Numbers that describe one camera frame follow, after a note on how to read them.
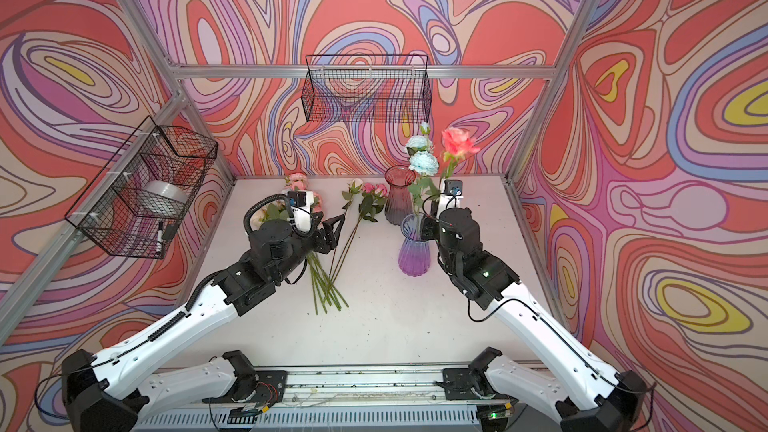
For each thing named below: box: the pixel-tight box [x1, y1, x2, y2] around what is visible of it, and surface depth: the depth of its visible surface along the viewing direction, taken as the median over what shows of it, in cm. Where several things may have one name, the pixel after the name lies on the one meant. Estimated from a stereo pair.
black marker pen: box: [156, 220, 163, 255], surface depth 74 cm
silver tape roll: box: [138, 180, 190, 218], surface depth 74 cm
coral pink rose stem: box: [440, 127, 481, 184], surface depth 60 cm
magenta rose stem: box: [329, 183, 389, 288], surface depth 113 cm
